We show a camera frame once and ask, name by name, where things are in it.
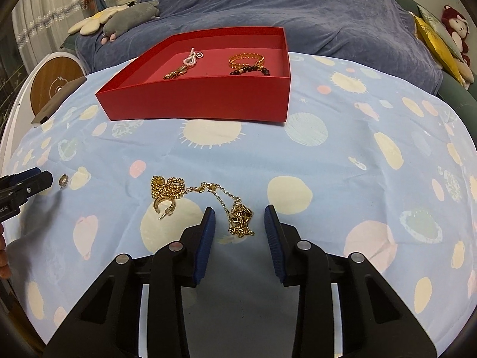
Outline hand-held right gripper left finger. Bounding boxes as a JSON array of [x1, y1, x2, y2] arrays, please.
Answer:
[[43, 207, 217, 358]]

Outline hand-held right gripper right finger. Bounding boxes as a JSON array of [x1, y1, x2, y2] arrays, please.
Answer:
[[263, 204, 436, 358]]

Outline thin gold chain necklace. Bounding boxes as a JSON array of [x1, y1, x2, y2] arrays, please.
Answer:
[[186, 181, 256, 237]]

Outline thick gold chain necklace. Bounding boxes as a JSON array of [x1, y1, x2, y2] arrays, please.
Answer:
[[150, 175, 187, 200]]

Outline red cardboard box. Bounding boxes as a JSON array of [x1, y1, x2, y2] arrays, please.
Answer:
[[95, 26, 291, 123]]

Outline gold watch band bracelet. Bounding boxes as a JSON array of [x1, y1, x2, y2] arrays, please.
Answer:
[[163, 63, 189, 81]]

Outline dark bead bracelet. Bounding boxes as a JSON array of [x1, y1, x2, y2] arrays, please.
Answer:
[[229, 65, 272, 76]]

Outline gold cuff bracelet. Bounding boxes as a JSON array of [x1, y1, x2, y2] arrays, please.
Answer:
[[228, 53, 266, 71]]

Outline person's left hand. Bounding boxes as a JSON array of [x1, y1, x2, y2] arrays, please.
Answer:
[[0, 231, 11, 280]]

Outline white machine with wooden disc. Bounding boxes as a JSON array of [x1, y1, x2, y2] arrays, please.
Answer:
[[0, 53, 88, 150]]

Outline white curtain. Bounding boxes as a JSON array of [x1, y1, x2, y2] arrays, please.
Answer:
[[11, 0, 97, 64]]

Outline cream flower cushion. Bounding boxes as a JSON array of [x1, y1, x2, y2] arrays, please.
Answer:
[[68, 5, 131, 35]]

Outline grey plush animal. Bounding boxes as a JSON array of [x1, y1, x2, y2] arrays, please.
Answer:
[[101, 1, 162, 42]]

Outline green sofa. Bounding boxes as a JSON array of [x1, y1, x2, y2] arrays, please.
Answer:
[[395, 0, 477, 109]]

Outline blue covered sofa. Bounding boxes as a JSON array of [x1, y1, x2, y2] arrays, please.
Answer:
[[75, 0, 444, 95]]

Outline yellow pillow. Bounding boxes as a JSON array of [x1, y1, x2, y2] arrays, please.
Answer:
[[413, 15, 466, 84]]

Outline grey-green pillow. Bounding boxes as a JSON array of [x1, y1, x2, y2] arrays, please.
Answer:
[[417, 4, 461, 60]]

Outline red monkey plush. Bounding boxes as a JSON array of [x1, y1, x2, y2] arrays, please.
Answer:
[[442, 5, 471, 64]]

